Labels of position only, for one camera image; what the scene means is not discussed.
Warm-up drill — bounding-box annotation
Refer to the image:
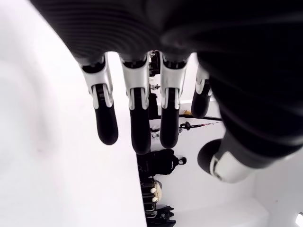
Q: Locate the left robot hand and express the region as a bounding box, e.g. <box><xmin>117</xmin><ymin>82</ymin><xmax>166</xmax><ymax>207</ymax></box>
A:
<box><xmin>30</xmin><ymin>0</ymin><xmax>303</xmax><ymax>184</ymax></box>

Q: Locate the black tall cabinet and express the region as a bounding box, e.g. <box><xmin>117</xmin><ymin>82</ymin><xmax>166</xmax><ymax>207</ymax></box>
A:
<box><xmin>148</xmin><ymin>93</ymin><xmax>159</xmax><ymax>119</ymax></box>

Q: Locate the black fabric bundle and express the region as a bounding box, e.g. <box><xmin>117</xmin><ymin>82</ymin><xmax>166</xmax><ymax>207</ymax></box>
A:
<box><xmin>154</xmin><ymin>205</ymin><xmax>177</xmax><ymax>227</ymax></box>

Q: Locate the red white suspension rope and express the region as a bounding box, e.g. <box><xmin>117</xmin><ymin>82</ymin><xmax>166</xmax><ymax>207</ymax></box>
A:
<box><xmin>190</xmin><ymin>121</ymin><xmax>223</xmax><ymax>128</ymax></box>

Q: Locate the black backpack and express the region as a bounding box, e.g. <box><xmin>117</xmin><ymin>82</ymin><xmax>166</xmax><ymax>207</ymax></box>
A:
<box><xmin>136</xmin><ymin>148</ymin><xmax>188</xmax><ymax>177</ymax></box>

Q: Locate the black gantry beam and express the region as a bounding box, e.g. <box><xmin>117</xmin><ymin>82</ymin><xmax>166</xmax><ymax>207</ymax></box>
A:
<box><xmin>178</xmin><ymin>114</ymin><xmax>223</xmax><ymax>120</ymax></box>

